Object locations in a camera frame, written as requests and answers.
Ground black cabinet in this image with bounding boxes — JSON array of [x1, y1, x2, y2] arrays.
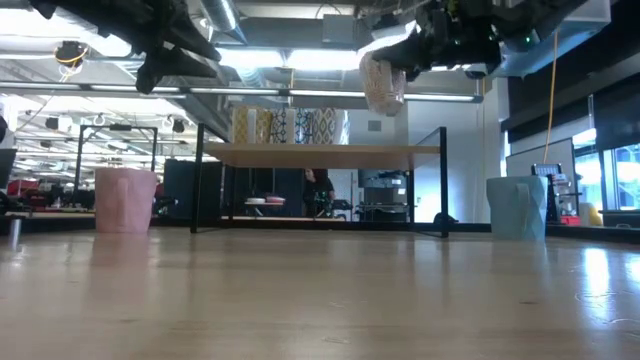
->
[[162, 158, 224, 220]]

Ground yellow patterned white mug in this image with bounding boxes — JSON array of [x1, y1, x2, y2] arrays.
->
[[230, 105, 274, 145]]

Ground silver metal post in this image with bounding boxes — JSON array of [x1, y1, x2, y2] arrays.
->
[[8, 217, 23, 250]]

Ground yellow black cable reel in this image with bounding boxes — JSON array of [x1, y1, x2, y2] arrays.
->
[[53, 40, 89, 69]]

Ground orange patterned white mug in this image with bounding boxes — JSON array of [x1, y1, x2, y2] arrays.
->
[[358, 49, 407, 118]]

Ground red floral patterned mug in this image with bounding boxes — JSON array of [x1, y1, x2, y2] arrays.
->
[[312, 107, 350, 146]]

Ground black monitor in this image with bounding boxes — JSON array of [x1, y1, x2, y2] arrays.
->
[[0, 148, 19, 190]]

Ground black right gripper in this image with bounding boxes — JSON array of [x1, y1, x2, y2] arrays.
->
[[370, 0, 504, 83]]

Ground black aluminium table frame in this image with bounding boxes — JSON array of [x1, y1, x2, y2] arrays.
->
[[0, 212, 640, 246]]

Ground plain pink mug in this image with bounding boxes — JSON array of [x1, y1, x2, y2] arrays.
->
[[93, 167, 159, 234]]

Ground wooden shelf with black legs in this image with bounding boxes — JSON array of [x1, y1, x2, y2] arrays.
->
[[189, 122, 450, 239]]

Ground yellow hanging cable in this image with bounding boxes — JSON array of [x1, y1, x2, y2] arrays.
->
[[542, 28, 560, 164]]

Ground yellow container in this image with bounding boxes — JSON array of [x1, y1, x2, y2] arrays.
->
[[579, 202, 604, 227]]

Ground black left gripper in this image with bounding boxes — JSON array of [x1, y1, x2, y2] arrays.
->
[[69, 0, 223, 95]]

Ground black metal stand frame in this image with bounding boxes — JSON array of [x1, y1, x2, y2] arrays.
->
[[73, 123, 159, 209]]

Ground long linear ceiling light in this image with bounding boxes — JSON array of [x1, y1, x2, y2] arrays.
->
[[0, 79, 484, 104]]

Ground person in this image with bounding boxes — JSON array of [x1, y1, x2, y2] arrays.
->
[[302, 168, 337, 218]]

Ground light blue faceted mug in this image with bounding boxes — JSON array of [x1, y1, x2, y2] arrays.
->
[[485, 175, 550, 242]]

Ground red storage box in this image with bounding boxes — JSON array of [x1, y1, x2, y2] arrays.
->
[[7, 179, 41, 197]]

